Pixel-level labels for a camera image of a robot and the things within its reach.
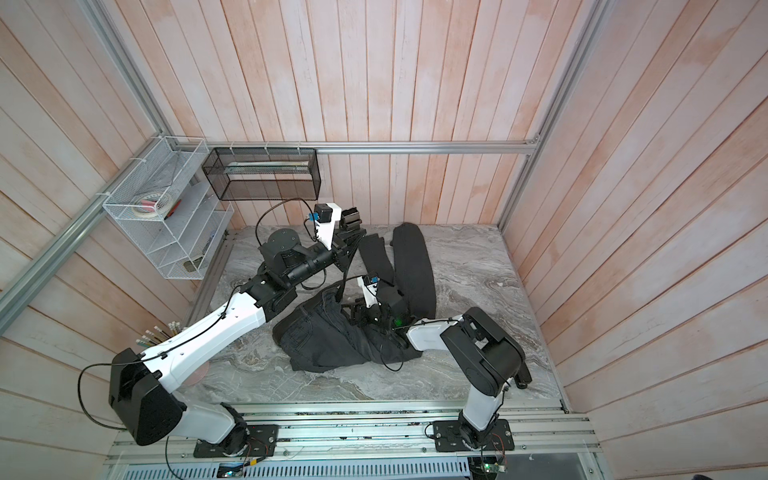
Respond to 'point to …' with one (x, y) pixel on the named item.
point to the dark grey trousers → (331, 330)
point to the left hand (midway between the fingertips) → (365, 235)
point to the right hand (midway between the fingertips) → (347, 303)
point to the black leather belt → (342, 292)
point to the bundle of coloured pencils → (156, 334)
